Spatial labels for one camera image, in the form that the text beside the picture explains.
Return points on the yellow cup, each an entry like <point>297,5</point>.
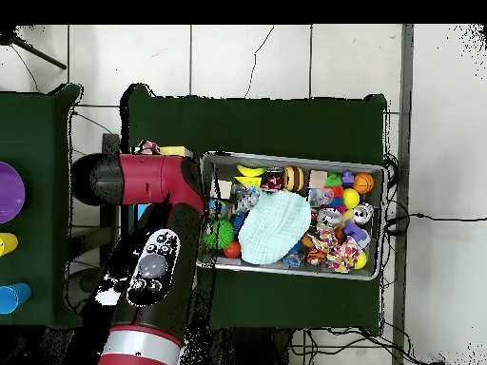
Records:
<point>7,244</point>

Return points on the yellow cheese wedge toy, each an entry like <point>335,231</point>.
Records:
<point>247,182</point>

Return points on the orange toy basketball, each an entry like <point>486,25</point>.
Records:
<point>364,182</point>

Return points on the blue cup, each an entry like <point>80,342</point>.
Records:
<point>14,298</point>

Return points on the green spiky ball with eyes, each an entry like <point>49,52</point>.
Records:
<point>219,234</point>

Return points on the clear mesh bin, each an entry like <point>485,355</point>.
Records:
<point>289,157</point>

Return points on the colourful polka dot cloth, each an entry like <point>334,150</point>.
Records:
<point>146,147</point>

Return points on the red ball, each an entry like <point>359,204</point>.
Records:
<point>232,249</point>

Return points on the purple plate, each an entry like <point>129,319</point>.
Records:
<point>9,192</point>

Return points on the plain wooden block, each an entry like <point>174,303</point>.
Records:
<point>222,189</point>

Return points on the dark green side table cloth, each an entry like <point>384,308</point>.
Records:
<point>46,129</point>

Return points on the wooden box with three holes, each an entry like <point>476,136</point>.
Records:
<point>176,151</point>

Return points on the mint green muslin cloth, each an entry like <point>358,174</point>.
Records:
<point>274,226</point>

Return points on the blue globe ball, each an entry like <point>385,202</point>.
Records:
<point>219,209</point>

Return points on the dark green tablecloth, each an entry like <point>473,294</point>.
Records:
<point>266,122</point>

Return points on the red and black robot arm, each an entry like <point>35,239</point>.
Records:
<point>152,182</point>

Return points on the black tripod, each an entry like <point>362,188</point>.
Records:
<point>9,35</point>

